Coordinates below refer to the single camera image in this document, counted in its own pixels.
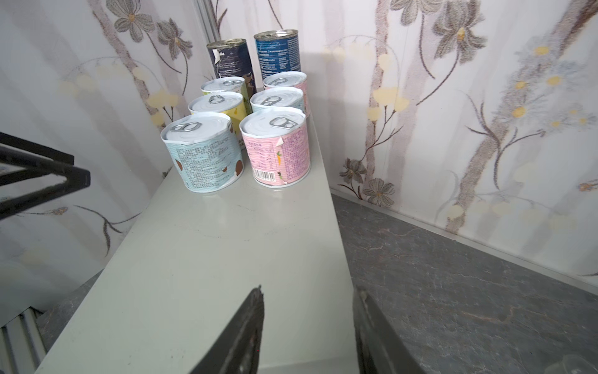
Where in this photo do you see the dark navy tall can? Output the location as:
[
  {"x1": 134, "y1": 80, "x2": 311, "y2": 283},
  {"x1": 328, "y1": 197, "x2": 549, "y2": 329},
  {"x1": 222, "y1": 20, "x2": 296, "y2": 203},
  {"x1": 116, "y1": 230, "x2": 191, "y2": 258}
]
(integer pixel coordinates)
[{"x1": 206, "y1": 38, "x2": 255, "y2": 98}]

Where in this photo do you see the grey metal cabinet counter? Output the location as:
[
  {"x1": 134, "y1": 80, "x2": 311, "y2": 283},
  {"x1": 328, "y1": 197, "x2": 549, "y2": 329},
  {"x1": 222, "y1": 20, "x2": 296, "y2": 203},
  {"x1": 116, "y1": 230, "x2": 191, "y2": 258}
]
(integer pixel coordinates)
[{"x1": 38, "y1": 122, "x2": 358, "y2": 373}]

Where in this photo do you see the green label can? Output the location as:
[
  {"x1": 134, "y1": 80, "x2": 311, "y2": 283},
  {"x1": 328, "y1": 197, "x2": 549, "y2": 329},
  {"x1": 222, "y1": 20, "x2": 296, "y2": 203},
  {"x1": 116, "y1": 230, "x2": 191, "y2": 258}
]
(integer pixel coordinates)
[{"x1": 201, "y1": 76, "x2": 252, "y2": 114}]

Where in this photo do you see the blue label tall can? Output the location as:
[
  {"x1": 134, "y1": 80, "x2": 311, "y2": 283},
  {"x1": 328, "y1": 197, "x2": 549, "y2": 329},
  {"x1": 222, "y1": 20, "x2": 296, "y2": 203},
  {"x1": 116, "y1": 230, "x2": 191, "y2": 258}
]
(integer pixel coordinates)
[{"x1": 254, "y1": 29, "x2": 301, "y2": 79}]

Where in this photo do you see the yellow label can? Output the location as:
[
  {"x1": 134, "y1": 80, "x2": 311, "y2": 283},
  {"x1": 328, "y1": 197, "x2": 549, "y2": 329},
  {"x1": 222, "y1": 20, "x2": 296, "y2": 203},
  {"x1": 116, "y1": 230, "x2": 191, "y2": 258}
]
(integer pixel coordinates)
[{"x1": 188, "y1": 91, "x2": 249, "y2": 149}]

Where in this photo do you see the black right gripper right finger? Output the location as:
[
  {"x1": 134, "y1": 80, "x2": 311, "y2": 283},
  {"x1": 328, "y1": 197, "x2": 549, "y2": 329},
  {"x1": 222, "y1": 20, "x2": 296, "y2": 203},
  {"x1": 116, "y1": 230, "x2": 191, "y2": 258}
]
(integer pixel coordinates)
[{"x1": 353, "y1": 287, "x2": 425, "y2": 374}]

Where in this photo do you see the pink orange label can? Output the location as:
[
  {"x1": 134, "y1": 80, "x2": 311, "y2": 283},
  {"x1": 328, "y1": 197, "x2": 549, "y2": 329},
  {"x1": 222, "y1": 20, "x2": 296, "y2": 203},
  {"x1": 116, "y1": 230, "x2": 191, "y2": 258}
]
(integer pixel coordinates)
[{"x1": 239, "y1": 107, "x2": 311, "y2": 188}]

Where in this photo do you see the white brown label can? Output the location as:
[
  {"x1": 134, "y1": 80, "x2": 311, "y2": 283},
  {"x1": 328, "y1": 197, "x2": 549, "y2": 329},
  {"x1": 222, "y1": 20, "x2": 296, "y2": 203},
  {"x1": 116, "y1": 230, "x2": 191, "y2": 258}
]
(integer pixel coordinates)
[{"x1": 250, "y1": 87, "x2": 306, "y2": 114}]

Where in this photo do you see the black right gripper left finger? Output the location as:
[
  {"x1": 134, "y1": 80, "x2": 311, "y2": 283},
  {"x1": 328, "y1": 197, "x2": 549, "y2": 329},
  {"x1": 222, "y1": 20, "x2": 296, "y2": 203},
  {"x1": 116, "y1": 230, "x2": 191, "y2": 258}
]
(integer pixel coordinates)
[{"x1": 190, "y1": 286, "x2": 265, "y2": 374}]

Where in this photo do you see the teal label can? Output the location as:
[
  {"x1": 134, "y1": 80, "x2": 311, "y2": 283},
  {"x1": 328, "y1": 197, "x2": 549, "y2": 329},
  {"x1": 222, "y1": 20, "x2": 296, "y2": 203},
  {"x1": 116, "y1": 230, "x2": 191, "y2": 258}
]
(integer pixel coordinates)
[{"x1": 160, "y1": 112, "x2": 244, "y2": 193}]

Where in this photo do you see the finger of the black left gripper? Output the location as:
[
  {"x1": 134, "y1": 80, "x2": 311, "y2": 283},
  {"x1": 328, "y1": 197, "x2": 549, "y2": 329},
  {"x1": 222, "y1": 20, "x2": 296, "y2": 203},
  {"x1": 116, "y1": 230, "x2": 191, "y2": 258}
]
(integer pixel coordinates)
[
  {"x1": 1, "y1": 158, "x2": 91, "y2": 220},
  {"x1": 1, "y1": 132, "x2": 75, "y2": 165}
]

